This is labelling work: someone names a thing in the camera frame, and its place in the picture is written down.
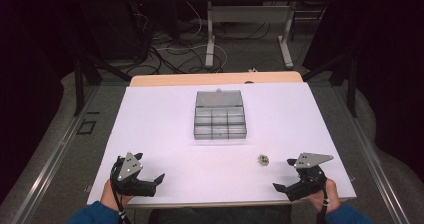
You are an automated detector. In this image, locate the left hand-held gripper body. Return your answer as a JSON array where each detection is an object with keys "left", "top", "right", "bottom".
[{"left": 109, "top": 152, "right": 158, "bottom": 198}]

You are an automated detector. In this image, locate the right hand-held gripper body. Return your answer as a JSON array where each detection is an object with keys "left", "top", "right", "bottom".
[{"left": 285, "top": 152, "right": 335, "bottom": 203}]

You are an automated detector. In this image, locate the clear plastic compartment box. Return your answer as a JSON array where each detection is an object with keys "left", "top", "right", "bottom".
[{"left": 193, "top": 88, "right": 248, "bottom": 141}]

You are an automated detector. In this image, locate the person's right hand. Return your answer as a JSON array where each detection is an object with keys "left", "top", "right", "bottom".
[{"left": 305, "top": 177, "right": 342, "bottom": 216}]

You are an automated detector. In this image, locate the person's left hand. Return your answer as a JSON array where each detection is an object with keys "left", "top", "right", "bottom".
[{"left": 100, "top": 178, "right": 134, "bottom": 213}]

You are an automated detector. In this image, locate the white table mat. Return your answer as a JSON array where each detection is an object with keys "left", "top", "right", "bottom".
[{"left": 86, "top": 81, "right": 357, "bottom": 206}]

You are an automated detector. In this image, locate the black metal stand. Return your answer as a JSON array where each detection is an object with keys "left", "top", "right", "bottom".
[
  {"left": 73, "top": 48, "right": 134, "bottom": 117},
  {"left": 301, "top": 47, "right": 360, "bottom": 119}
]

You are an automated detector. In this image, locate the wooden table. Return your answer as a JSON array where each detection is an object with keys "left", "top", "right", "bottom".
[{"left": 86, "top": 70, "right": 357, "bottom": 209}]

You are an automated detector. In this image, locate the desk with white metal legs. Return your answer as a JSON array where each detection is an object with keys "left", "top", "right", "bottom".
[{"left": 185, "top": 0, "right": 338, "bottom": 70}]

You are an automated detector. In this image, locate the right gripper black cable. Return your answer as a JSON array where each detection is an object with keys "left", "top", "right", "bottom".
[{"left": 318, "top": 187, "right": 329, "bottom": 224}]

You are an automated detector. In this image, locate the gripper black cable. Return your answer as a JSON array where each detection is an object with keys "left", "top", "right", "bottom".
[
  {"left": 318, "top": 187, "right": 329, "bottom": 224},
  {"left": 111, "top": 180, "right": 133, "bottom": 224}
]

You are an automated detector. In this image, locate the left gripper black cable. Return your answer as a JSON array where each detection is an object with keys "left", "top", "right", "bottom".
[{"left": 111, "top": 180, "right": 133, "bottom": 224}]

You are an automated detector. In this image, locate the aluminium floor rail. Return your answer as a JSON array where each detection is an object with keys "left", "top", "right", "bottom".
[
  {"left": 9, "top": 83, "right": 99, "bottom": 224},
  {"left": 331, "top": 83, "right": 405, "bottom": 224}
]

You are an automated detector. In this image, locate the black floor cables bundle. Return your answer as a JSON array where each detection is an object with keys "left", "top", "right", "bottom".
[{"left": 131, "top": 0, "right": 271, "bottom": 76}]

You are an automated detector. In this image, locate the white floor cable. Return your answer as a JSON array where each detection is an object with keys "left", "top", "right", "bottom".
[{"left": 155, "top": 0, "right": 229, "bottom": 72}]

